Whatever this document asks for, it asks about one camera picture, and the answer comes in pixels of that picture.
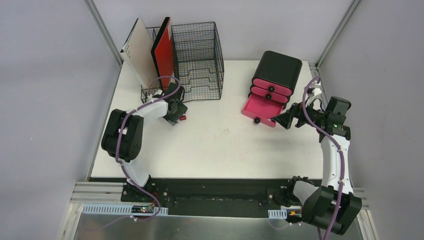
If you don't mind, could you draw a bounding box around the black pink drawer unit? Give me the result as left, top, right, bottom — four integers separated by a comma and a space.
241, 50, 303, 128

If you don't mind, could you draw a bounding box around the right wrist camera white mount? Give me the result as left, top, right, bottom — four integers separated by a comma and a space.
308, 83, 322, 100

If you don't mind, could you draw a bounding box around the red A4 folder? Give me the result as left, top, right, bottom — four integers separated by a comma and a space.
151, 16, 174, 89

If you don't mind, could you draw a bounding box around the black mounting base plate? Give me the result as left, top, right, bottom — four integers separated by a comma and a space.
120, 178, 324, 220

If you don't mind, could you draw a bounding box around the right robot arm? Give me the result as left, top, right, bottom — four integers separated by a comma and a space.
271, 96, 362, 235

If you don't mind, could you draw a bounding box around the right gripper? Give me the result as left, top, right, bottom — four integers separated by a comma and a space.
273, 96, 328, 130

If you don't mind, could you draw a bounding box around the black wire mesh desk organizer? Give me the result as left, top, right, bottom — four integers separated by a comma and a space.
140, 21, 225, 104

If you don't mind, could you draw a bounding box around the white A4 folder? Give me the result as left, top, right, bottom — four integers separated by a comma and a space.
120, 18, 158, 88

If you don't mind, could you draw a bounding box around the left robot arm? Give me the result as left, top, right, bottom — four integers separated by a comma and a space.
100, 82, 188, 203

